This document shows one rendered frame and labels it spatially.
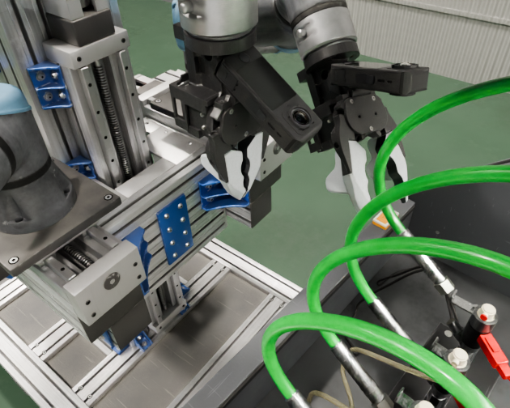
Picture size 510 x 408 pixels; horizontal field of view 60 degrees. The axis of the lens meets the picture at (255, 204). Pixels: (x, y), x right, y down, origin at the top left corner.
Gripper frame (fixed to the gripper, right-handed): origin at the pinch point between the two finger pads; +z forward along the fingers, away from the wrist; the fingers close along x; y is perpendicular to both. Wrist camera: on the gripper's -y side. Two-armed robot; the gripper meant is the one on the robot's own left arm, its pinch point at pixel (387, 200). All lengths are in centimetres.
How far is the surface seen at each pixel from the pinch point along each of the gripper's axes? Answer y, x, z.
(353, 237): -0.1, 7.4, 2.8
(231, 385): 22.7, 16.9, 20.0
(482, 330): -3.8, -5.3, 18.6
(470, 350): -0.5, -6.5, 22.1
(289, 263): 130, -75, 24
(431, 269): -0.6, -3.4, 10.0
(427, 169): 119, -179, 1
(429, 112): -10.5, 2.3, -8.0
